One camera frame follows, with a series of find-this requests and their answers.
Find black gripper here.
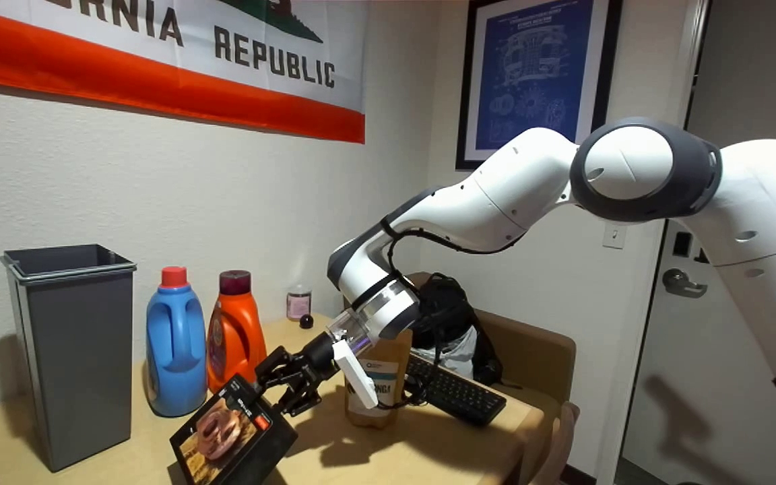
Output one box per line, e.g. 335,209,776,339
255,329,349,418

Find black box with food picture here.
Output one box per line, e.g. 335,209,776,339
167,374,302,485

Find orange detergent bottle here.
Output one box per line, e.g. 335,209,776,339
206,266,271,395

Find pink jar candle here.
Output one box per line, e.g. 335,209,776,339
284,285,317,327

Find blue detergent bottle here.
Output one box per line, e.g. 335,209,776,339
144,263,210,420

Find black keyboard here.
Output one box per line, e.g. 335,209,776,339
401,354,511,432

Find black bag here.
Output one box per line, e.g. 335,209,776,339
410,269,507,389

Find white plastic bag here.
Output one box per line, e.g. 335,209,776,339
439,323,484,383

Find grey trash bin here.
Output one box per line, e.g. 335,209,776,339
0,242,141,475

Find brown armchair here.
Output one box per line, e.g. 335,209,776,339
404,269,579,437

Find California Republic flag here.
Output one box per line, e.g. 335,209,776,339
0,0,370,145

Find framed blue poster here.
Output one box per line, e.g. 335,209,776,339
457,0,629,172

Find black door lock keypad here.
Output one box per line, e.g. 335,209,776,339
671,228,695,262

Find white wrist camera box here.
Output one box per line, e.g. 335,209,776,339
329,337,384,413

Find black cable along robot arm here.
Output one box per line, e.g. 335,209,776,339
379,192,535,273

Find white light switch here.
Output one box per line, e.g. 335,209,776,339
602,223,630,253

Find silver door handle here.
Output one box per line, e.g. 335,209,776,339
660,266,713,301

